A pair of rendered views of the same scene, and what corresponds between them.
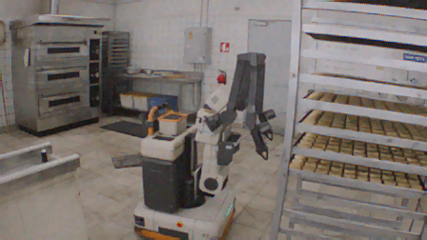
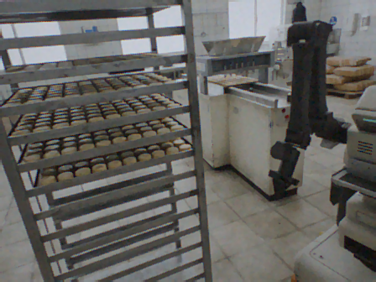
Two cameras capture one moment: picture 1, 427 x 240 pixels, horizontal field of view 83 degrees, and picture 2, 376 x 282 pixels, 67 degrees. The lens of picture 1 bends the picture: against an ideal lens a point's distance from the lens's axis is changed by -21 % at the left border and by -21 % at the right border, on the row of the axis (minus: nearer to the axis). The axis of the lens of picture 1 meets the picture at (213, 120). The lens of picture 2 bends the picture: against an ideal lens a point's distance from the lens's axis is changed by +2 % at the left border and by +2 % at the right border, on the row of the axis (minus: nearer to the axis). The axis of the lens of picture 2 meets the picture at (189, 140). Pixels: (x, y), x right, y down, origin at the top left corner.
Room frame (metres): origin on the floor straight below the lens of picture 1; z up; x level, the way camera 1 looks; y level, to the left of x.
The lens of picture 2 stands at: (2.08, -1.24, 1.40)
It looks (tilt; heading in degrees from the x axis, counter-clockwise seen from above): 21 degrees down; 132
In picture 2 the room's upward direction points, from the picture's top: 5 degrees counter-clockwise
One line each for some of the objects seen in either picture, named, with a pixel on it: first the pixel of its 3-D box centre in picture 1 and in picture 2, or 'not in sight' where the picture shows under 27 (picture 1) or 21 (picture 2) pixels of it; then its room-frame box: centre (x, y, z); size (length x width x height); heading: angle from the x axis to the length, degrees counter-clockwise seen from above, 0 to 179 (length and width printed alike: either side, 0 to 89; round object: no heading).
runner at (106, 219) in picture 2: (354, 186); (127, 211); (1.26, -0.74, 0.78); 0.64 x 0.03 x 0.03; 63
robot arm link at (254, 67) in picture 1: (253, 90); (300, 89); (1.72, -0.22, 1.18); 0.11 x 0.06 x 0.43; 166
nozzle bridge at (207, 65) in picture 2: not in sight; (234, 71); (0.54, 1.21, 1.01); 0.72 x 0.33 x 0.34; 60
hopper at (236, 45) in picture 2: not in sight; (233, 46); (0.54, 1.21, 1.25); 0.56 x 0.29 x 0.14; 60
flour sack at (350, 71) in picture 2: not in sight; (355, 70); (0.86, 4.94, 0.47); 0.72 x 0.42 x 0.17; 68
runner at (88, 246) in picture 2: (350, 201); (130, 230); (1.26, -0.74, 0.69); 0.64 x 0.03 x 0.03; 63
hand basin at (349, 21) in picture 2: not in sight; (328, 42); (0.10, 5.83, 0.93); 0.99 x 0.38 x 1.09; 153
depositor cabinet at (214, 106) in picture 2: not in sight; (216, 117); (0.13, 1.45, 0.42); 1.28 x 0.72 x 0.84; 150
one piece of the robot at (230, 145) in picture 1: (228, 144); (373, 193); (1.97, -0.11, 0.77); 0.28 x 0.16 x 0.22; 166
